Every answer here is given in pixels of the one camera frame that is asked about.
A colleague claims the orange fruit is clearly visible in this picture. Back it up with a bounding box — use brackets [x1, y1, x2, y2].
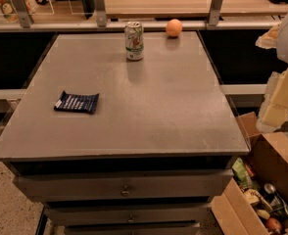
[166, 19, 182, 37]

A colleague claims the top drawer with knob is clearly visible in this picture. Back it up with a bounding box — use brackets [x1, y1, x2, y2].
[14, 169, 233, 203]

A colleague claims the middle drawer with knob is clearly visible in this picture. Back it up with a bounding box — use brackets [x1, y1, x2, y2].
[45, 203, 211, 226]

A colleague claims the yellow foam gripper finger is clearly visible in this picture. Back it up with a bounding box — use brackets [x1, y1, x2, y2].
[256, 69, 288, 133]
[256, 24, 279, 49]

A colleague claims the grey drawer cabinet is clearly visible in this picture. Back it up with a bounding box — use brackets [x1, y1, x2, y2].
[0, 30, 251, 235]

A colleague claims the cardboard box of groceries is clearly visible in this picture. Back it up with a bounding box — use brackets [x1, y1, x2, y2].
[211, 111, 288, 235]

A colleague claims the metal railing post middle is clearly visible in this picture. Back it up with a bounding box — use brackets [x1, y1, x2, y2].
[93, 0, 107, 27]

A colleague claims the metal railing post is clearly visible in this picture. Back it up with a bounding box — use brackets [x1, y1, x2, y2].
[12, 0, 33, 28]
[93, 0, 107, 27]
[207, 0, 223, 26]

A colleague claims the bottom drawer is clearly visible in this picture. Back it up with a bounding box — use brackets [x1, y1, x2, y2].
[65, 222, 200, 235]

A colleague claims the dark blue snack packet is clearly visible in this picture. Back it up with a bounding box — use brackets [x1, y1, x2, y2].
[54, 91, 99, 115]

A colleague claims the metal railing post left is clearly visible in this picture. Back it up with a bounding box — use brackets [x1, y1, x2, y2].
[12, 0, 33, 28]

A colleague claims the drawer with knob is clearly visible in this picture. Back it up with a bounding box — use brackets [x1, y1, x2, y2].
[14, 169, 233, 203]
[45, 203, 211, 226]

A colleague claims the white green 7up can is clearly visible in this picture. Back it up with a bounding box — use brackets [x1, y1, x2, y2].
[124, 22, 144, 61]

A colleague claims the metal railing post right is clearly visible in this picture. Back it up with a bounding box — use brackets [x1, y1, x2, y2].
[207, 0, 223, 26]

